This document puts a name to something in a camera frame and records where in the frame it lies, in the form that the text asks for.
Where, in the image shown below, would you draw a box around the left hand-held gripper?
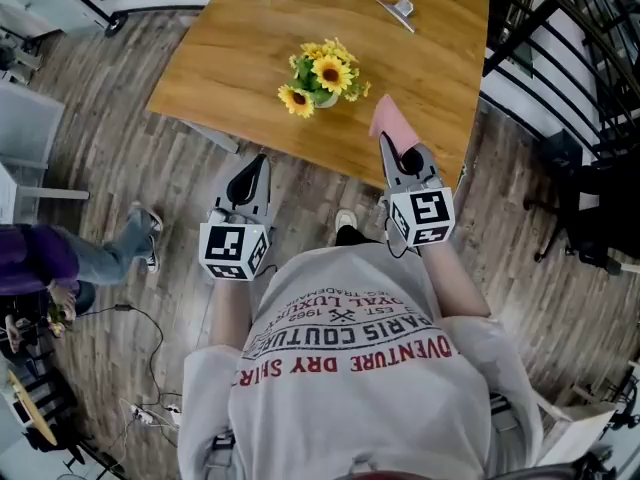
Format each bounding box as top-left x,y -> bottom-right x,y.
198,153 -> 275,282

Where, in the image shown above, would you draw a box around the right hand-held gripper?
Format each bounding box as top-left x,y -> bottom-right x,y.
377,132 -> 456,248

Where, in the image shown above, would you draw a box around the pink cloth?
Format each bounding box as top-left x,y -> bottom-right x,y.
368,95 -> 422,162

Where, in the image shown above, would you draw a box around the sunflower bouquet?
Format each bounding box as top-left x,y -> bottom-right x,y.
277,37 -> 372,119

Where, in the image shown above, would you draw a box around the person's right forearm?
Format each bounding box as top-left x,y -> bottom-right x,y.
417,240 -> 492,319

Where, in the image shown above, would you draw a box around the person's left forearm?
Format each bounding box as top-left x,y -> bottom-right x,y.
205,272 -> 261,357

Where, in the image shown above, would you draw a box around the person's black trousers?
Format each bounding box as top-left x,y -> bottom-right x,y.
333,225 -> 401,252

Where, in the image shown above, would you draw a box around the silver metal clip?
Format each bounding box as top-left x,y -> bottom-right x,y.
375,0 -> 417,34

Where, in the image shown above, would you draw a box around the black office chair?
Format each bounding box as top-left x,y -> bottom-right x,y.
522,127 -> 640,275

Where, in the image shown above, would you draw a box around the person's white printed t-shirt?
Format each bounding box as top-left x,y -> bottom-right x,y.
177,242 -> 546,480

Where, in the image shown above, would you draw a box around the white power strip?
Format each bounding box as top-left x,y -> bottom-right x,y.
130,402 -> 182,427

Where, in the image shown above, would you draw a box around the small round wooden table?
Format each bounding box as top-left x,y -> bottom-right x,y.
7,367 -> 59,447

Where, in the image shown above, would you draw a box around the white desk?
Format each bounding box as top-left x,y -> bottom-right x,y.
537,400 -> 619,467

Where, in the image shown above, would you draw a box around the black floor cable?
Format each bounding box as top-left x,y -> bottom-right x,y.
74,302 -> 184,419

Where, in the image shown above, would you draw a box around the white frame cabinet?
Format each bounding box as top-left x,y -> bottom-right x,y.
0,80 -> 92,225

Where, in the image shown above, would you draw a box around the grey harness strap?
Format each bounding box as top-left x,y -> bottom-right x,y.
489,392 -> 521,434
212,430 -> 236,469

